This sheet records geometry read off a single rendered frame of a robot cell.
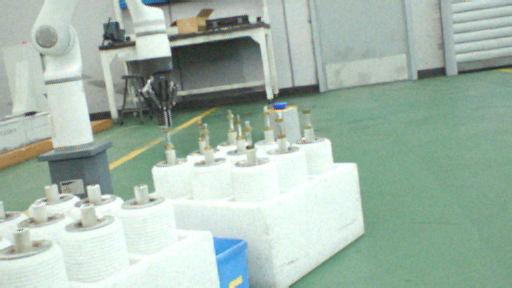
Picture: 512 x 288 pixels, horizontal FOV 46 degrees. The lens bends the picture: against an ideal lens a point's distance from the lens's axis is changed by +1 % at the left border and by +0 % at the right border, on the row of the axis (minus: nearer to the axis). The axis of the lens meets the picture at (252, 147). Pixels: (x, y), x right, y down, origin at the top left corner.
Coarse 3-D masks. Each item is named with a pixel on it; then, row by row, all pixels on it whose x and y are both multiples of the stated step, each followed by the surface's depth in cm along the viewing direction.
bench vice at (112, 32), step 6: (108, 24) 555; (114, 24) 567; (108, 30) 568; (114, 30) 567; (120, 30) 582; (108, 36) 560; (114, 36) 568; (120, 36) 580; (108, 42) 580; (114, 42) 578; (120, 42) 577
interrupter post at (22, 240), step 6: (24, 228) 84; (12, 234) 83; (18, 234) 82; (24, 234) 83; (18, 240) 82; (24, 240) 83; (30, 240) 84; (18, 246) 83; (24, 246) 83; (30, 246) 83; (18, 252) 83; (24, 252) 83
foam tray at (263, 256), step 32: (288, 192) 127; (320, 192) 134; (352, 192) 146; (192, 224) 130; (224, 224) 125; (256, 224) 119; (288, 224) 123; (320, 224) 133; (352, 224) 145; (256, 256) 121; (288, 256) 123; (320, 256) 133
